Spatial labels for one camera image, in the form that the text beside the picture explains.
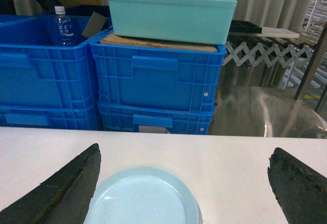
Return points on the brown cardboard sheet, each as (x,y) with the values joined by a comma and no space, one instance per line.
(151,43)

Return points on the expandable roller conveyor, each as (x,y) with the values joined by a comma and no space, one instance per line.
(253,50)

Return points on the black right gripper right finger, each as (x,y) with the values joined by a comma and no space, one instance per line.
(299,190)

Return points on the blue crate under teal tub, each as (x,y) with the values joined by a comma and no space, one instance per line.
(157,78)

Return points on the light blue round plate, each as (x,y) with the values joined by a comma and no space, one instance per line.
(143,195)

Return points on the blue crate lower middle stack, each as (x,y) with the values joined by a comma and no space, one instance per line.
(54,118)

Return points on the blue crate lower right stack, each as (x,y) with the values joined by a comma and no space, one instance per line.
(130,118)

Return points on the clear water bottle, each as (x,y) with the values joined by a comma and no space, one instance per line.
(63,26)

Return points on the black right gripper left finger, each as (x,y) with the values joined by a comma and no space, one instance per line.
(62,198)

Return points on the blue crate stack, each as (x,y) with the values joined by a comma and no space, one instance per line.
(54,118)
(130,118)

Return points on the teal plastic tub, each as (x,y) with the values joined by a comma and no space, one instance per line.
(195,21)

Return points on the black tray on conveyor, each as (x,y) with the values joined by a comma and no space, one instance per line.
(240,26)

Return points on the blue crate with bottle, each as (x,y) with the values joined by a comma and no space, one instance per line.
(37,71)

